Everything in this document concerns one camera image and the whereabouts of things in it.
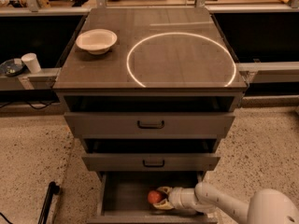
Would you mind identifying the grey drawer cabinet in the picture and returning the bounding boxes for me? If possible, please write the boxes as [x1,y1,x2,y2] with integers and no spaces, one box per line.
[51,7,249,224]

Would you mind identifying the black bar on floor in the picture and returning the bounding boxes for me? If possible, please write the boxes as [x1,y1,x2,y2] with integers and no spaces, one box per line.
[37,181,60,224]

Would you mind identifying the black floor cable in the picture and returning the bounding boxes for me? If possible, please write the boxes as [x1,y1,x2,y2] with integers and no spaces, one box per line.
[0,100,60,111]

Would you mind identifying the white bowl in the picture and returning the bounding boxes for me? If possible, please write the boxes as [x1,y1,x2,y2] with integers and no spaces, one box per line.
[76,29,117,55]

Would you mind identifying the bottom grey drawer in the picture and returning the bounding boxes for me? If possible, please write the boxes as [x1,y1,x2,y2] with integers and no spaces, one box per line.
[87,172,218,224]

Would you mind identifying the white paper cup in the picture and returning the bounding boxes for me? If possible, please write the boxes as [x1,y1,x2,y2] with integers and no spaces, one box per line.
[21,53,41,74]

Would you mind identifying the middle grey drawer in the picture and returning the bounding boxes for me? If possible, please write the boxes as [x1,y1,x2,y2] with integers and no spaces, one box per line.
[82,153,220,172]

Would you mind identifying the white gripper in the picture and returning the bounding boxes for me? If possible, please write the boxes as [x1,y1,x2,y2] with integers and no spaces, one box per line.
[153,187,197,210]

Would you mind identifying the top grey drawer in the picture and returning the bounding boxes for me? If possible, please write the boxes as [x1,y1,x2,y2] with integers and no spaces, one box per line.
[64,112,235,139]

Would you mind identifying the grey drawer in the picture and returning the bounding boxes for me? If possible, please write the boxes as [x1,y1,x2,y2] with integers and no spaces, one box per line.
[87,172,218,224]
[64,112,235,139]
[82,153,220,172]

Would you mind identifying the dark round plate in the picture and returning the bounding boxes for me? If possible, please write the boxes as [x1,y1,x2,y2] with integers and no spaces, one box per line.
[0,58,25,77]

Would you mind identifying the red apple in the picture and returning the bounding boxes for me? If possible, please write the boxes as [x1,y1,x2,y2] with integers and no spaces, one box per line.
[148,190,164,204]

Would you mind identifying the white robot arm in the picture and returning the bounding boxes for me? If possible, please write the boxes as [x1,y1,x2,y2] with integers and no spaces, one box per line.
[148,182,299,224]

